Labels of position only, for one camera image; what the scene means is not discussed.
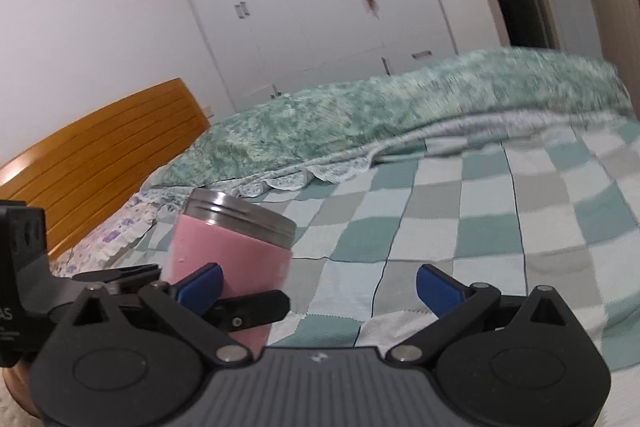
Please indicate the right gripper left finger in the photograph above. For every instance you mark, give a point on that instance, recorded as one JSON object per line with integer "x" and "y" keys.
{"x": 182, "y": 307}

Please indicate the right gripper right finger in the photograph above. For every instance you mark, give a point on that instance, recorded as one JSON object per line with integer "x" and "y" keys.
{"x": 460, "y": 310}

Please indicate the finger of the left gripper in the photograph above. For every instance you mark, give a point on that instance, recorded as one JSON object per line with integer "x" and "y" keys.
{"x": 122, "y": 281}
{"x": 236, "y": 314}

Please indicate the pink steel cup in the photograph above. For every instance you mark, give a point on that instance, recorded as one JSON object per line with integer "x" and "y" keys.
{"x": 251, "y": 244}

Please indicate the purple floral pillow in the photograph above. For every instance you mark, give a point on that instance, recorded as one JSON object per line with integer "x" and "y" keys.
{"x": 118, "y": 232}

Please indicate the wooden headboard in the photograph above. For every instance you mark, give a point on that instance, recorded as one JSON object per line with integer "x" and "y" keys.
{"x": 83, "y": 173}

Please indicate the checkered bed sheet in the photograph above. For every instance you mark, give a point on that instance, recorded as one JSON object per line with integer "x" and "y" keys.
{"x": 559, "y": 208}

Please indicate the green floral quilt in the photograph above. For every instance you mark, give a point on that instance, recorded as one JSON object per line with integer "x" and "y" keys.
{"x": 334, "y": 132}

